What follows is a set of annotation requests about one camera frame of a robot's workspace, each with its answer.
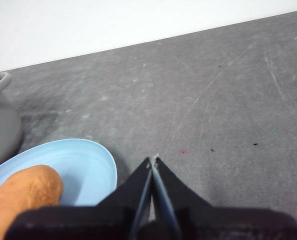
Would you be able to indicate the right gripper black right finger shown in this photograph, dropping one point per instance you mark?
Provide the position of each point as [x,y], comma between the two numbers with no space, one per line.
[226,225]

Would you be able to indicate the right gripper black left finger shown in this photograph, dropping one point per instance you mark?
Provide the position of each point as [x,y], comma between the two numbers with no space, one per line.
[88,222]

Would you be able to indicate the brown potato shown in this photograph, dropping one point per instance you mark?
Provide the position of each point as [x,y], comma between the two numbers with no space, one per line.
[26,187]

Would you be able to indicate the blue round plate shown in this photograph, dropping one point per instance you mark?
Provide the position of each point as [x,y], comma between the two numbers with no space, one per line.
[88,175]

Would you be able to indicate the pale green electric steamer pot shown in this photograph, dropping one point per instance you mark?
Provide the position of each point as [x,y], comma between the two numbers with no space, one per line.
[2,135]

